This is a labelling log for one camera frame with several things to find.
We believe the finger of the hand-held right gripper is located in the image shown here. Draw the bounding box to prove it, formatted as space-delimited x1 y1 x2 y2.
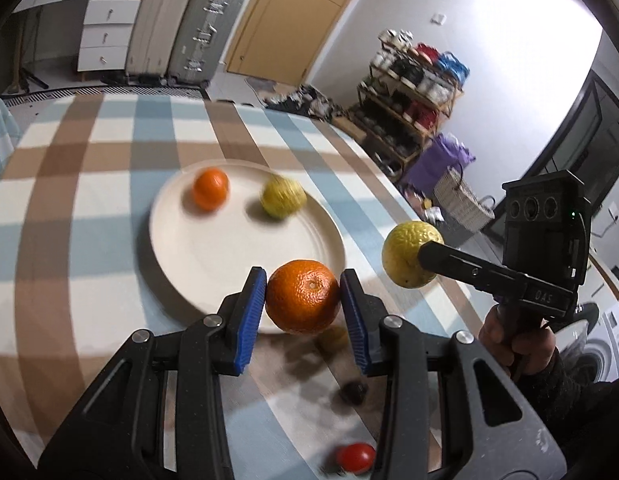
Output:
418 241 528 302

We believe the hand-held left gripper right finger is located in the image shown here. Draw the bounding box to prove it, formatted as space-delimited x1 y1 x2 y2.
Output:
339 268 570 480

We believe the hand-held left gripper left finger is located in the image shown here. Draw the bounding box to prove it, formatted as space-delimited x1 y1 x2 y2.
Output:
39 266 267 480

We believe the orange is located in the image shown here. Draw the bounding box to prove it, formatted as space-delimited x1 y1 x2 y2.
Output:
265 259 341 337
192 167 231 212

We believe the cream round plate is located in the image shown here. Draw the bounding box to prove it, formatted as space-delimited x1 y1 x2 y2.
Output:
149 159 346 335

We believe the yellow bumpy citrus fruit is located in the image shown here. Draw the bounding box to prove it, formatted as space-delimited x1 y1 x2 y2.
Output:
382 220 445 289
260 175 307 220

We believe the dark purple plum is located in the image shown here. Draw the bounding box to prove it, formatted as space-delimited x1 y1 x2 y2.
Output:
339 381 369 406

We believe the red tomato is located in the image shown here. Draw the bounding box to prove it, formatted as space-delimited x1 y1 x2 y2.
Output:
336 441 377 475

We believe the person's right forearm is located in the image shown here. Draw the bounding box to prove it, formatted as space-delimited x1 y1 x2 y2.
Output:
512 347 619 467

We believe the person's right hand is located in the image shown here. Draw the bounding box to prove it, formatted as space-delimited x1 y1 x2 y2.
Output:
478 302 561 378

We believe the wicker basket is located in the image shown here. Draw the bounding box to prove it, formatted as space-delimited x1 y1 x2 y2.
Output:
433 167 496 232

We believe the purple plastic bag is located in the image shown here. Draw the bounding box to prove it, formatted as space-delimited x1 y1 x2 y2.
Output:
404 134 476 192

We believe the dark glass door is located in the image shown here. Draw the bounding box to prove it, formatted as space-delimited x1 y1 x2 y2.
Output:
494 70 619 241

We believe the white washing machine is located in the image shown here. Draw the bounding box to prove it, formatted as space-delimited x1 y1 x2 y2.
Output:
572 300 619 387

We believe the wooden shoe rack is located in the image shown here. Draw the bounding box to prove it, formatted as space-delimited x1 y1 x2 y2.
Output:
349 30 471 172

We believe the checked tablecloth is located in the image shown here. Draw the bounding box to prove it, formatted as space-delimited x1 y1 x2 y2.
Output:
0 89 485 480

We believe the pile of shoes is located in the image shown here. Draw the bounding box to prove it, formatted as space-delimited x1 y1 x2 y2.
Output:
264 85 349 122

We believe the grey door mat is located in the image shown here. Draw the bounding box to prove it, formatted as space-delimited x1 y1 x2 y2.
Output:
248 77 276 99

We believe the silver suitcase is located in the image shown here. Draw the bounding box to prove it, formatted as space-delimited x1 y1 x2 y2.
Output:
168 0 246 87

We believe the wooden door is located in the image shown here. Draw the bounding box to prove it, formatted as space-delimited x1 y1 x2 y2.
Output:
224 0 379 87

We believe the beige suitcase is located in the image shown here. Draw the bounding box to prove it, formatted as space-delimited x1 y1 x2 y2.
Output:
125 0 197 81

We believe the white desk with drawers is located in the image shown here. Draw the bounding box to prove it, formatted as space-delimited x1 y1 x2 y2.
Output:
12 0 145 75

